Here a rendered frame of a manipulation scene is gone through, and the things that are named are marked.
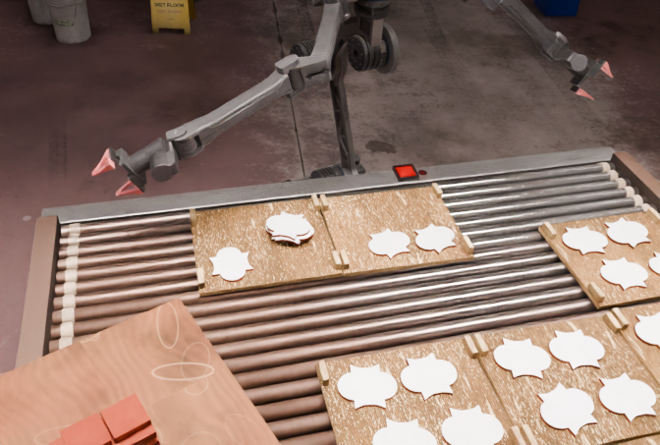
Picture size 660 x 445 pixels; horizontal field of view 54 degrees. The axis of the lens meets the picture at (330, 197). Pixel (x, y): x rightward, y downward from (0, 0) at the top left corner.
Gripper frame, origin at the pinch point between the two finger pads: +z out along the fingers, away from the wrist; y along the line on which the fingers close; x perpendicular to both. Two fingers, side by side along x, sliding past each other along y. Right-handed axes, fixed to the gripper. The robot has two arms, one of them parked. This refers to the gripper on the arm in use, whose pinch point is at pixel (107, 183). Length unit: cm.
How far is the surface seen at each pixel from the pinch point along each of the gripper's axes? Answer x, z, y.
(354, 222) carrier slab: -10, -50, 55
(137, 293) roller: -21.2, 9.1, 21.5
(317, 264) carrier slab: -25, -36, 46
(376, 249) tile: -24, -53, 55
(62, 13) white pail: 333, 86, 84
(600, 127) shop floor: 136, -201, 269
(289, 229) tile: -12, -33, 41
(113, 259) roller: -6.1, 14.5, 19.7
